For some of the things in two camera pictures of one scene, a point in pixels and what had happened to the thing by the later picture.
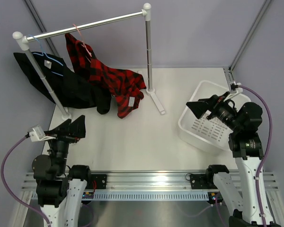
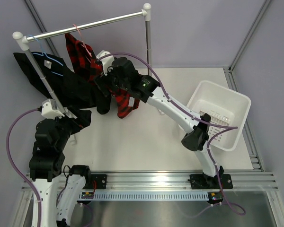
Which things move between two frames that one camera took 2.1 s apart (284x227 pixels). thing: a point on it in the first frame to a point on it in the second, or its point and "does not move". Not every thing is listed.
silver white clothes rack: (146, 13) does not move
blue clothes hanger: (43, 53) does not move
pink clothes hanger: (83, 44) does not move
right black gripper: (215, 104) to (101, 81)
